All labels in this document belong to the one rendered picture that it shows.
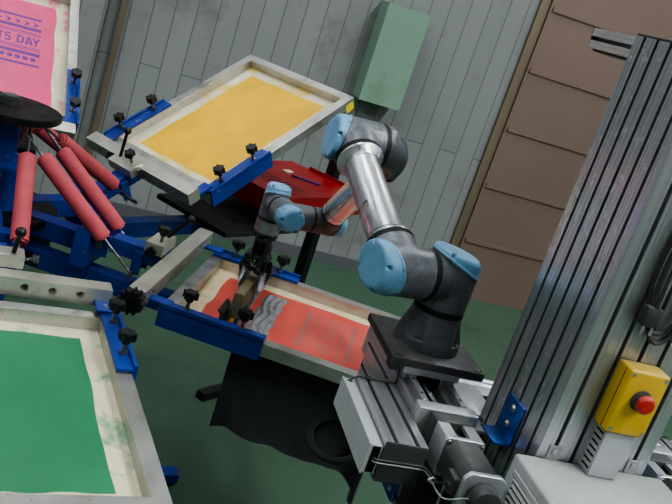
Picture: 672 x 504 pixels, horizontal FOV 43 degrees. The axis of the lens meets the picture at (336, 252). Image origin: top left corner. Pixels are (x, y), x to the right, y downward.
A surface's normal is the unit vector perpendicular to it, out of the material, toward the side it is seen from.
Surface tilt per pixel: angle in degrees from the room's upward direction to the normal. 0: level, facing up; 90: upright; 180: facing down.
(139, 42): 90
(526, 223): 90
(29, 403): 0
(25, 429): 0
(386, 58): 90
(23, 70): 32
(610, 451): 90
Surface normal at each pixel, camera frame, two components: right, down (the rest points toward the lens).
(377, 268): -0.84, -0.05
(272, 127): -0.05, -0.74
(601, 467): 0.19, 0.35
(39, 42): 0.45, -0.57
